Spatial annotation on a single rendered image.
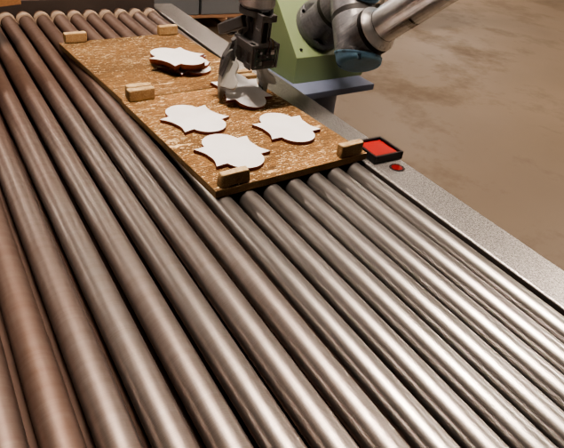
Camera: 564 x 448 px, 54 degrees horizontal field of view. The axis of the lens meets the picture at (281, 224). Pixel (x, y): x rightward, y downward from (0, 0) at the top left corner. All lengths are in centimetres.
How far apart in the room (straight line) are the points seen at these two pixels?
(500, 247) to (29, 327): 72
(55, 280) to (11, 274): 6
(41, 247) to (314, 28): 103
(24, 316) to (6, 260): 12
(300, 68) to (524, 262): 90
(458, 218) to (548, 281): 19
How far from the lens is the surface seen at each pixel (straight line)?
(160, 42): 166
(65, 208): 93
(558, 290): 94
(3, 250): 86
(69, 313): 74
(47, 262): 82
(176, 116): 118
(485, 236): 100
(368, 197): 101
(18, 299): 77
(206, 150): 104
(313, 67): 165
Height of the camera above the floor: 142
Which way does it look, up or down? 34 degrees down
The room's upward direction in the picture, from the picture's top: 8 degrees clockwise
